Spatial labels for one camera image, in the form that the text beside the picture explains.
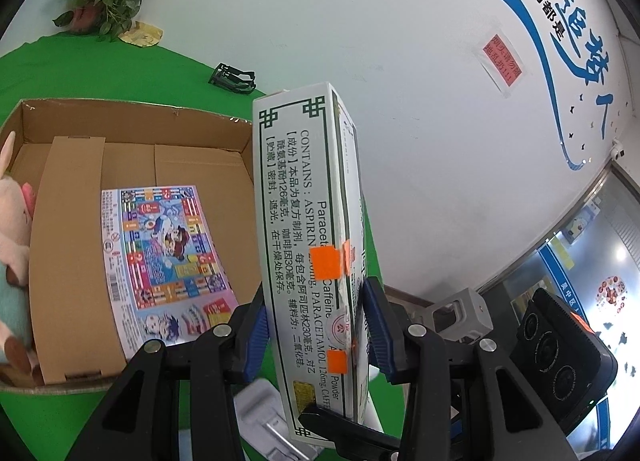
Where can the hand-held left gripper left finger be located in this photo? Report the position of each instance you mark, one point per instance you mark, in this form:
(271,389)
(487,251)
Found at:
(257,336)

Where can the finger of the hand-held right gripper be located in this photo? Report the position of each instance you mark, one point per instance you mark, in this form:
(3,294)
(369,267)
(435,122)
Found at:
(350,428)

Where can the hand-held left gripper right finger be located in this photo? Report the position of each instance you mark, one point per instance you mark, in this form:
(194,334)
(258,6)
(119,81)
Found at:
(377,331)

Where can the colourful printed game box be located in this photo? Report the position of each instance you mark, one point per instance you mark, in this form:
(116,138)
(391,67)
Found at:
(165,261)

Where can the white medicine box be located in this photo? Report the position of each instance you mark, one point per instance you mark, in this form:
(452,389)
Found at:
(295,201)

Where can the cardboard box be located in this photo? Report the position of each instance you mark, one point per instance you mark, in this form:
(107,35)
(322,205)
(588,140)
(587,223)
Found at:
(70,251)

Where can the pink and teal plush toy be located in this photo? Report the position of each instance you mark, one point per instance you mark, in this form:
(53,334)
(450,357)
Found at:
(15,251)

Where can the white plastic device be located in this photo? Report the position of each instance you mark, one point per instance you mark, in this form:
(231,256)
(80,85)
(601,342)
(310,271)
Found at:
(260,411)

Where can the glass door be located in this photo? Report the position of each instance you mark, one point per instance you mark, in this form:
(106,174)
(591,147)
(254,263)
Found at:
(600,241)

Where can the green tablecloth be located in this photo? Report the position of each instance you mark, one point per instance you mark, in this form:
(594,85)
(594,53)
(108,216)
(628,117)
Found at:
(60,426)

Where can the yellow crumpled paper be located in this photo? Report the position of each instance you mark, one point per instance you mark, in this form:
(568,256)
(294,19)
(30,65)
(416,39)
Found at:
(142,35)

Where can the white security camera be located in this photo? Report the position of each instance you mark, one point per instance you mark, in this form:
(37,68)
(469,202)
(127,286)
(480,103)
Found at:
(620,151)

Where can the red wall sign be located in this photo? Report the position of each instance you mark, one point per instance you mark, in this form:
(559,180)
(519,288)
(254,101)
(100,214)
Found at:
(500,58)

